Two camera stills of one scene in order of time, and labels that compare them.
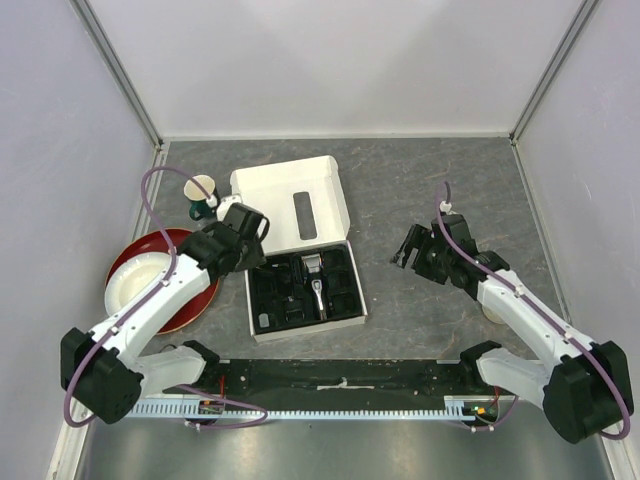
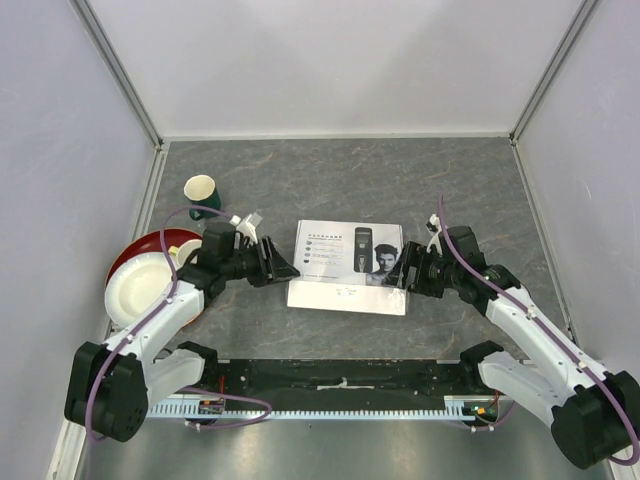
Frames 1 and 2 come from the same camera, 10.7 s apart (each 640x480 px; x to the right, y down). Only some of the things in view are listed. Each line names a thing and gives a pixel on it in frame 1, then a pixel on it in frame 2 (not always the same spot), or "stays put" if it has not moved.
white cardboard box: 304,203 -> 341,266
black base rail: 328,385 stays put
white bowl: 133,275 stays put
